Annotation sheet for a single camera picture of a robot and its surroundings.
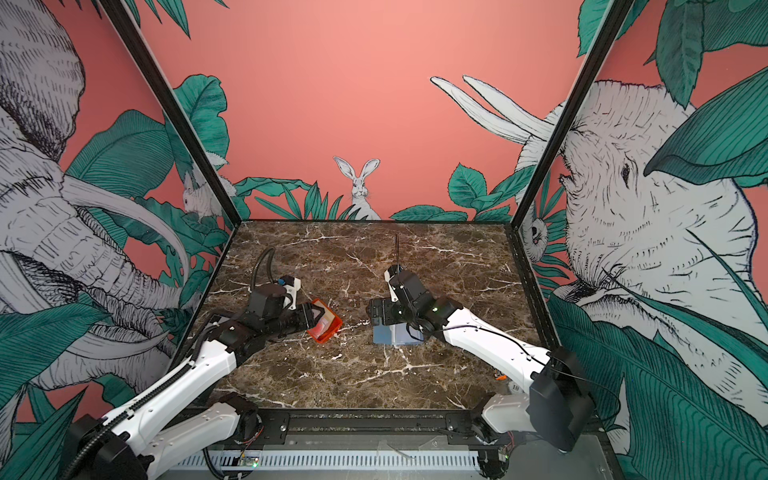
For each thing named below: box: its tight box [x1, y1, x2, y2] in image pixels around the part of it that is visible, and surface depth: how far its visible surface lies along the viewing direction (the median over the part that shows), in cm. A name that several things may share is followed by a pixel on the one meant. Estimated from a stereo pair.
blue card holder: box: [373, 322, 424, 346], surface depth 90 cm
